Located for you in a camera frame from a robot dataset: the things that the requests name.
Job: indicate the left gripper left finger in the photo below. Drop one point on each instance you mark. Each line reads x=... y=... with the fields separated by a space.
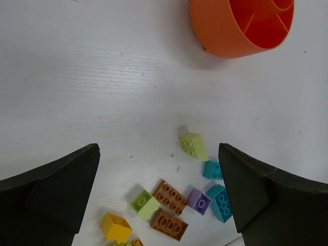
x=46 y=205

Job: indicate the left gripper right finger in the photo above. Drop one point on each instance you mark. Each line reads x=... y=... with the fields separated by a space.
x=271 y=206

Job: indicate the teal lego brick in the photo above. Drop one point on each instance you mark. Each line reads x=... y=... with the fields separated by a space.
x=212 y=170
x=220 y=203

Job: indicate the purple square lego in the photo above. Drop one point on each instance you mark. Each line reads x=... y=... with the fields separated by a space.
x=199 y=201

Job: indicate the yellow lego brick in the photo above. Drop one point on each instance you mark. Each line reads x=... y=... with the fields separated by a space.
x=115 y=228

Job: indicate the light green small lego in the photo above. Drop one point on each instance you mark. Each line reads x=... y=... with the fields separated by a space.
x=145 y=205

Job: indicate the light green sloped lego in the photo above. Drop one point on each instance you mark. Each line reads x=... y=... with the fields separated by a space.
x=193 y=145

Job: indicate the striped stacked lego figure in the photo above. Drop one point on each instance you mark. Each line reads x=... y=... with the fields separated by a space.
x=134 y=242

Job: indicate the brown lego plate upper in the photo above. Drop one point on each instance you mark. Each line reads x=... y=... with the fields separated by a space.
x=170 y=198

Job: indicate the brown lego plate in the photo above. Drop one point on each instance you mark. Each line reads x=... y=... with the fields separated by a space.
x=170 y=198
x=168 y=224

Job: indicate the brown lego plate lower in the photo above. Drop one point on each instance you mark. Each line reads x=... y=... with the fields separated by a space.
x=168 y=224

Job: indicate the orange round divided container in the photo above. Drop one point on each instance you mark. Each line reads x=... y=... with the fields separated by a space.
x=238 y=28

